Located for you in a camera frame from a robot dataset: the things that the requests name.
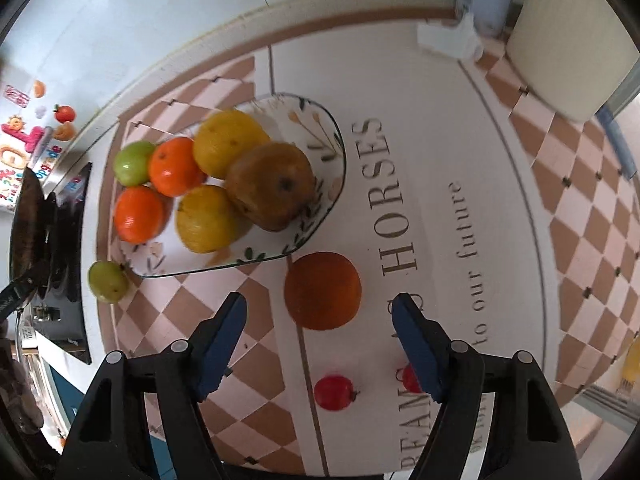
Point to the checkered printed counter mat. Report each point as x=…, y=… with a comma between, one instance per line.
x=440, y=110

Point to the yellow object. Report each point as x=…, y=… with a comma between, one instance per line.
x=631, y=367

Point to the dark metal wok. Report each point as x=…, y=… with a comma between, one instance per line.
x=30, y=220

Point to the brown pear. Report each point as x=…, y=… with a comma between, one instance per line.
x=270, y=185

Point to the green apple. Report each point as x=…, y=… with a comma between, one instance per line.
x=107, y=281
x=131, y=162

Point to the cream utensil holder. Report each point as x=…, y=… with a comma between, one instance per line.
x=570, y=35

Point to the floral ceramic plate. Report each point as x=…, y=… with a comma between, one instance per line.
x=320, y=130

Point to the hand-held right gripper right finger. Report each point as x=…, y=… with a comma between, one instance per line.
x=417, y=345

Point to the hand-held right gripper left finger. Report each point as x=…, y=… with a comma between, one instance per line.
x=220, y=345

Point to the dark orange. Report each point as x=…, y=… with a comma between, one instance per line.
x=322, y=290

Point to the black glass gas stove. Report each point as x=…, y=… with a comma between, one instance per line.
x=70, y=260

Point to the bright orange mandarin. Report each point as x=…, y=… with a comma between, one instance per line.
x=140, y=214
x=175, y=166

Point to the yellow citrus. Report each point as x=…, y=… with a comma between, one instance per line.
x=225, y=140
x=205, y=220

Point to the white crumpled tissue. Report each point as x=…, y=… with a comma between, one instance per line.
x=447, y=37

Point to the colourful wall decal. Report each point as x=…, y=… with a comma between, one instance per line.
x=62, y=114

